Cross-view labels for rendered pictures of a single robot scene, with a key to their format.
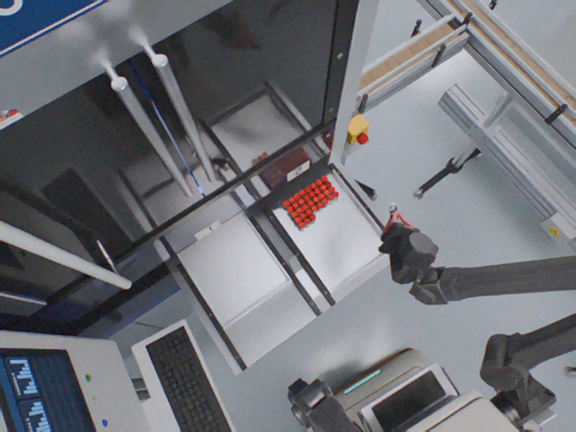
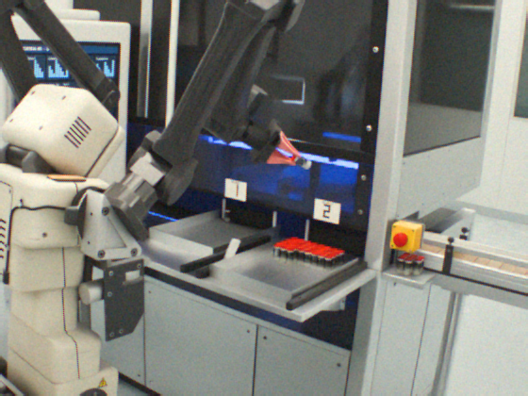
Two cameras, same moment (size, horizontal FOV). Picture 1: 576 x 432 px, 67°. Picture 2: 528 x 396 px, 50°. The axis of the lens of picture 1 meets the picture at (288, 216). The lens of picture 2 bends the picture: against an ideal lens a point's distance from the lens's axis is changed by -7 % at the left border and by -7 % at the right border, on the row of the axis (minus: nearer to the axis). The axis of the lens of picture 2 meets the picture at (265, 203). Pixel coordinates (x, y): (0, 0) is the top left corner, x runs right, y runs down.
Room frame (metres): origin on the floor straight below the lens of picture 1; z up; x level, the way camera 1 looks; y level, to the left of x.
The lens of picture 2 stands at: (-0.25, -1.56, 1.47)
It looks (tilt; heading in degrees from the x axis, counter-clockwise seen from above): 14 degrees down; 68
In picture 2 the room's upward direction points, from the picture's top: 4 degrees clockwise
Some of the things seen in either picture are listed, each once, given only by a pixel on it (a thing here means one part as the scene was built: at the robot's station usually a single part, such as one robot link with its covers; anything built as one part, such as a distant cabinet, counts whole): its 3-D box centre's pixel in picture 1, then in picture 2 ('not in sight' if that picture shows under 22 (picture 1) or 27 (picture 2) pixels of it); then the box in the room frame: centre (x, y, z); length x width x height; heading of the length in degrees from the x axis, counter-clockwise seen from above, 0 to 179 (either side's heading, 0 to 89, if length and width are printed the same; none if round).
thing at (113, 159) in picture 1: (74, 212); (201, 37); (0.28, 0.42, 1.51); 0.47 x 0.01 x 0.59; 123
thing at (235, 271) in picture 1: (229, 261); (216, 231); (0.30, 0.20, 0.90); 0.34 x 0.26 x 0.04; 33
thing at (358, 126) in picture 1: (353, 128); (406, 236); (0.72, -0.23, 1.00); 0.08 x 0.07 x 0.07; 33
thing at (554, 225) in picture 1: (558, 228); not in sight; (0.48, -1.16, 0.50); 0.12 x 0.05 x 0.09; 33
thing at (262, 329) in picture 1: (284, 251); (244, 257); (0.34, 0.02, 0.87); 0.70 x 0.48 x 0.02; 123
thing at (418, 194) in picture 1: (452, 168); not in sight; (0.96, -0.92, 0.07); 0.50 x 0.08 x 0.14; 123
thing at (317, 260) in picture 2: (316, 208); (304, 256); (0.47, -0.10, 0.91); 0.18 x 0.02 x 0.05; 123
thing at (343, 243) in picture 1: (332, 230); (286, 267); (0.40, -0.15, 0.90); 0.34 x 0.26 x 0.04; 33
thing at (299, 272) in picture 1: (303, 277); (220, 255); (0.24, -0.05, 0.91); 0.14 x 0.03 x 0.06; 32
